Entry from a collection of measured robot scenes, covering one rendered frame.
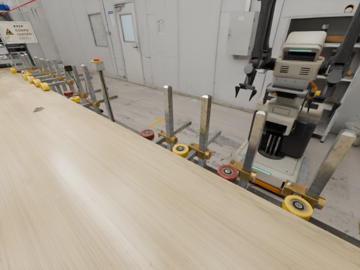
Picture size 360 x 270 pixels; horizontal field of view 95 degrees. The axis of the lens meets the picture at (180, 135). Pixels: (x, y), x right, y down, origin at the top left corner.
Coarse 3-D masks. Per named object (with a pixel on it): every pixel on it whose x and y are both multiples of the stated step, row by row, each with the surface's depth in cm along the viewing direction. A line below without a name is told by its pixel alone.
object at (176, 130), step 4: (188, 120) 127; (184, 124) 121; (188, 124) 124; (176, 128) 117; (180, 128) 117; (184, 128) 122; (176, 132) 115; (156, 140) 104; (160, 140) 105; (164, 140) 108
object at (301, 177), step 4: (304, 156) 85; (304, 160) 83; (308, 160) 83; (304, 164) 80; (308, 164) 80; (300, 168) 79; (304, 168) 78; (308, 168) 78; (300, 172) 75; (304, 172) 75; (300, 176) 74; (304, 176) 74; (296, 180) 73; (300, 180) 72; (304, 180) 72; (300, 184) 70; (304, 184) 70; (300, 196) 65
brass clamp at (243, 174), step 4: (228, 164) 82; (232, 164) 82; (236, 164) 82; (240, 164) 82; (236, 168) 80; (240, 168) 80; (252, 168) 80; (240, 172) 80; (244, 172) 78; (248, 172) 77; (252, 172) 77; (256, 172) 77; (240, 176) 80; (244, 176) 79; (248, 176) 77; (252, 176) 76; (256, 176) 80; (244, 180) 80; (248, 180) 78; (252, 180) 77
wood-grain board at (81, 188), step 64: (0, 128) 103; (64, 128) 102; (0, 192) 61; (64, 192) 60; (128, 192) 60; (192, 192) 60; (0, 256) 43; (64, 256) 43; (128, 256) 43; (192, 256) 43; (256, 256) 42; (320, 256) 42
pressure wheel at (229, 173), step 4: (220, 168) 69; (224, 168) 69; (228, 168) 69; (232, 168) 69; (220, 172) 67; (224, 172) 67; (228, 172) 67; (232, 172) 67; (236, 172) 67; (220, 176) 66; (224, 176) 65; (228, 176) 65; (232, 176) 65; (236, 176) 66; (228, 180) 65; (232, 180) 65
